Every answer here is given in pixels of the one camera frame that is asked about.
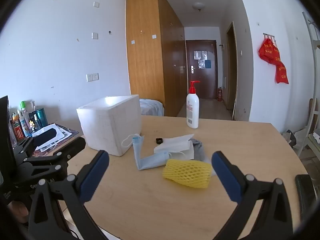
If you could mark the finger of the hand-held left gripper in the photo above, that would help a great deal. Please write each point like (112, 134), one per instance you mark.
(75, 146)
(42, 170)

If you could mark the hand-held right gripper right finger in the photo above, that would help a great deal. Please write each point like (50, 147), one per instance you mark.
(226, 180)

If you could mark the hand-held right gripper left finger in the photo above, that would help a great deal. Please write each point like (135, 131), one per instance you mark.
(95, 177)

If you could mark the yellow foam net sleeve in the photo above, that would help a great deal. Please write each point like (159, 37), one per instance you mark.
(187, 173)

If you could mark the white foam box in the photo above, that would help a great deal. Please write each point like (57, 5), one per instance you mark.
(110, 125)

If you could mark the grey sock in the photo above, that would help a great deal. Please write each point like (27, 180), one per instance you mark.
(198, 148)

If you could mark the blue face mask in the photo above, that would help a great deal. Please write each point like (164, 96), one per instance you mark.
(150, 161)

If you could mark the white tissue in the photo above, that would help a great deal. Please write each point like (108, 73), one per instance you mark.
(175, 145)

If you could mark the person's left hand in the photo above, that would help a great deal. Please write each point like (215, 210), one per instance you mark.
(18, 211)

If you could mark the printed papers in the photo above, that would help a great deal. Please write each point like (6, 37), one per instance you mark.
(60, 137)

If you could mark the orange label bottle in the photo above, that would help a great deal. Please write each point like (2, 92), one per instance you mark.
(17, 128)

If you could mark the black monitor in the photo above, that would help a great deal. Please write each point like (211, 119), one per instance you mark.
(4, 135)

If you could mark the green cap spray bottle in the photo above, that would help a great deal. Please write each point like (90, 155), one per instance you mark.
(25, 120)

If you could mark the small black object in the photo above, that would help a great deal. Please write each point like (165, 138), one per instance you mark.
(159, 141)

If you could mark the clutter on floor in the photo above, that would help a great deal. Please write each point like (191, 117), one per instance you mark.
(291, 138)

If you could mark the white lotion pump bottle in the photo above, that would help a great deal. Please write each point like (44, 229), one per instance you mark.
(192, 110)

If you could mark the light blue blanket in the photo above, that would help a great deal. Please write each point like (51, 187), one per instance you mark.
(151, 107)

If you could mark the red fire extinguisher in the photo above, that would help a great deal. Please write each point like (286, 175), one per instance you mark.
(220, 94)

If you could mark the dark brown door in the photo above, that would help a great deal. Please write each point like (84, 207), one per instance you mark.
(201, 80)

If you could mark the wooden wardrobe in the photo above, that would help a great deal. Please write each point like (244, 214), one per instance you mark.
(147, 55)

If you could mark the papers on door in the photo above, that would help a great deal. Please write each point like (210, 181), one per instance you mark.
(202, 59)

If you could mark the red bags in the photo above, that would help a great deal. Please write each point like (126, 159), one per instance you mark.
(273, 60)

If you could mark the metal rack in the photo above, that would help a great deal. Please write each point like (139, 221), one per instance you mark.
(311, 80)

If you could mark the ceiling lamp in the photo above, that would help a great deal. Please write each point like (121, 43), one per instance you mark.
(199, 6)

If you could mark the white wall socket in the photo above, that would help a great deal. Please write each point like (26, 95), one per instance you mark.
(92, 76)

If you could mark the side door frame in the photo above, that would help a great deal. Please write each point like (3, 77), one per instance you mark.
(232, 75)

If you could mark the white wall switch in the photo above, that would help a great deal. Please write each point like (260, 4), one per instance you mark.
(96, 4)
(95, 35)

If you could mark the wall hook rack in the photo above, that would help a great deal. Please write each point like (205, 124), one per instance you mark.
(268, 35)

